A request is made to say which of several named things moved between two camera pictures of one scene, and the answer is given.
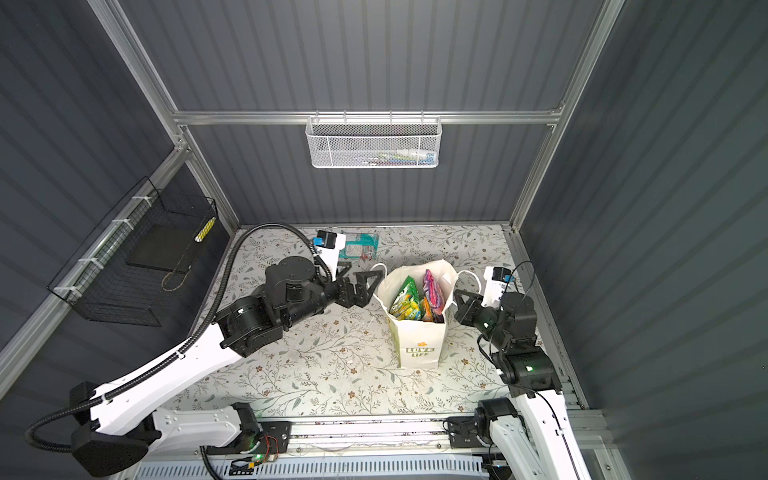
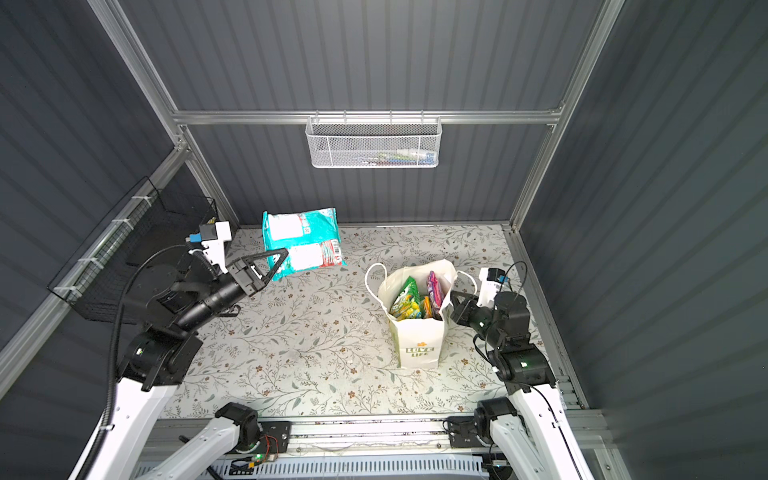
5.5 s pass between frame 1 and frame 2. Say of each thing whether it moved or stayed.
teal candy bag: moved
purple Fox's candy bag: stayed
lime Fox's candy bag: stayed
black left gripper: moved
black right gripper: stayed
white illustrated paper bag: stayed
